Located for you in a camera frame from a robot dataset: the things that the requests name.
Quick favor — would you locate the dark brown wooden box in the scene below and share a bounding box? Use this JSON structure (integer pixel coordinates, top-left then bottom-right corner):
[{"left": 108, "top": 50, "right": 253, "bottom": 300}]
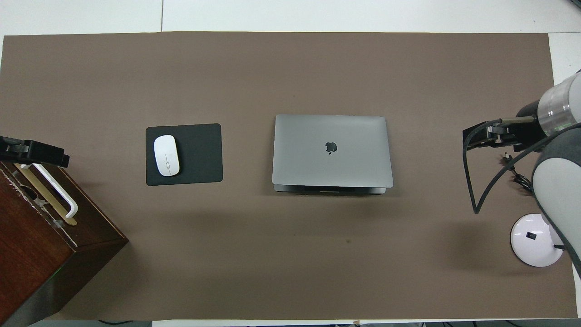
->
[{"left": 0, "top": 157, "right": 129, "bottom": 327}]

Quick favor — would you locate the grey aluminium laptop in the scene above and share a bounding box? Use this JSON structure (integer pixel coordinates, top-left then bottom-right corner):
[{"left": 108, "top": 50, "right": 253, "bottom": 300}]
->
[{"left": 272, "top": 114, "right": 394, "bottom": 195}]

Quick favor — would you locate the gold metal handle plate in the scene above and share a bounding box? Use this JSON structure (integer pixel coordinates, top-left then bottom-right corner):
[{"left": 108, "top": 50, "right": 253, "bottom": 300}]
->
[{"left": 15, "top": 163, "right": 78, "bottom": 226}]

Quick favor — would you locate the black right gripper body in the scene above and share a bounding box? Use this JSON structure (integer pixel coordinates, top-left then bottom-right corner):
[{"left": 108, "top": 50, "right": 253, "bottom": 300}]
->
[{"left": 515, "top": 101, "right": 545, "bottom": 153}]

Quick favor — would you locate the black lamp power cable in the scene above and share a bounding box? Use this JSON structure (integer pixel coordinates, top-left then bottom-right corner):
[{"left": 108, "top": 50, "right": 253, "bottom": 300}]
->
[{"left": 502, "top": 154, "right": 566, "bottom": 250}]

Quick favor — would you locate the brown table mat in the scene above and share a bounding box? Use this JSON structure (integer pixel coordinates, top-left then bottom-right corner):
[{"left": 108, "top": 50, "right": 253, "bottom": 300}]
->
[{"left": 0, "top": 32, "right": 578, "bottom": 321}]

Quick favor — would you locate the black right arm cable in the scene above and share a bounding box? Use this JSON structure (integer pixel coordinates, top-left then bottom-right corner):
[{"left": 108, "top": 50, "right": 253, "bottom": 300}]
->
[{"left": 463, "top": 117, "right": 581, "bottom": 215}]

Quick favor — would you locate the white desk lamp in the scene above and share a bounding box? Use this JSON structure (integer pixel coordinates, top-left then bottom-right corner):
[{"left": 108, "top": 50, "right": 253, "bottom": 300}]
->
[{"left": 511, "top": 213, "right": 564, "bottom": 268}]

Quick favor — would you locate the black mouse pad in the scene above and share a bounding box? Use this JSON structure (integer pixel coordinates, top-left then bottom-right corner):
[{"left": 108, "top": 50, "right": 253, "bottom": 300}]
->
[{"left": 145, "top": 123, "right": 223, "bottom": 186}]

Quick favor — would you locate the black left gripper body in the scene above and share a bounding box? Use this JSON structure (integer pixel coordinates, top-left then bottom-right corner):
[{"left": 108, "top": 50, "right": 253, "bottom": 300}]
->
[{"left": 0, "top": 136, "right": 25, "bottom": 163}]

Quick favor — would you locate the white box handle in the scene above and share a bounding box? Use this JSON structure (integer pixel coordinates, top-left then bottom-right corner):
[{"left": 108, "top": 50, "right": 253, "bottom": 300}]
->
[{"left": 32, "top": 163, "right": 79, "bottom": 219}]

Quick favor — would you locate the white computer mouse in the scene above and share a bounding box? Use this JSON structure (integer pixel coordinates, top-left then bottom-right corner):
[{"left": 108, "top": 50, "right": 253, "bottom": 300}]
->
[{"left": 153, "top": 135, "right": 180, "bottom": 177}]

